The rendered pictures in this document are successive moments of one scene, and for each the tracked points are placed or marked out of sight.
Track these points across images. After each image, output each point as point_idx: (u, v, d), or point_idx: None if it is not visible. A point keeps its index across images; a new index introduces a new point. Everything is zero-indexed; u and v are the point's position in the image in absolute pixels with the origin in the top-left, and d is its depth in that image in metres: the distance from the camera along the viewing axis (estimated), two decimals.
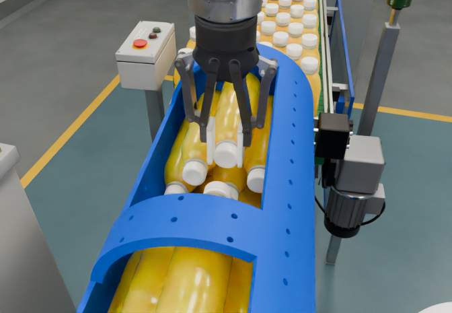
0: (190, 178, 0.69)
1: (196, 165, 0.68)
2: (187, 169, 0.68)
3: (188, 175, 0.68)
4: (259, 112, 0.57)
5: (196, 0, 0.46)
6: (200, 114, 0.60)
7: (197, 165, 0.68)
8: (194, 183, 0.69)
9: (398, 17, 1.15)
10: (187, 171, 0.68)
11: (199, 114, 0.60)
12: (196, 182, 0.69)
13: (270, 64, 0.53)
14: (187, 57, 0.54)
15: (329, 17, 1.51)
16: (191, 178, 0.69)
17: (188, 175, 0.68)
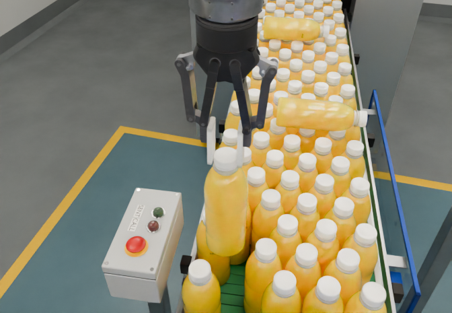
0: None
1: None
2: None
3: None
4: (259, 112, 0.57)
5: (196, 0, 0.46)
6: (200, 114, 0.60)
7: None
8: None
9: None
10: None
11: (200, 114, 0.60)
12: None
13: (270, 64, 0.53)
14: (187, 57, 0.54)
15: (371, 139, 1.23)
16: None
17: None
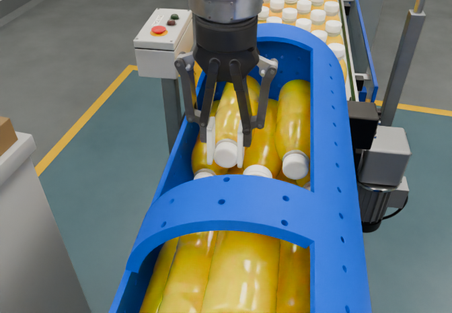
0: (221, 159, 0.65)
1: (229, 146, 0.64)
2: (219, 150, 0.64)
3: (220, 156, 0.64)
4: (259, 112, 0.57)
5: (196, 0, 0.46)
6: (200, 114, 0.60)
7: (230, 145, 0.64)
8: (227, 165, 0.65)
9: (424, 4, 1.11)
10: (219, 151, 0.64)
11: (199, 114, 0.60)
12: (228, 163, 0.65)
13: (270, 64, 0.53)
14: (187, 57, 0.54)
15: (347, 7, 1.48)
16: (223, 160, 0.65)
17: (220, 156, 0.64)
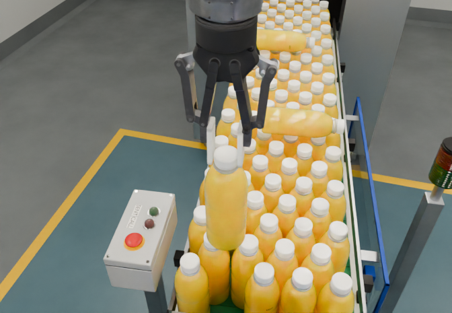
0: (221, 154, 0.64)
1: (230, 148, 0.66)
2: (221, 146, 0.66)
3: (221, 151, 0.65)
4: (259, 112, 0.57)
5: (196, 0, 0.46)
6: (200, 114, 0.60)
7: (231, 150, 0.66)
8: (226, 159, 0.63)
9: (442, 192, 0.96)
10: (221, 147, 0.65)
11: (199, 114, 0.60)
12: (227, 158, 0.64)
13: (270, 64, 0.53)
14: (187, 57, 0.54)
15: (352, 145, 1.33)
16: (223, 155, 0.64)
17: (221, 151, 0.65)
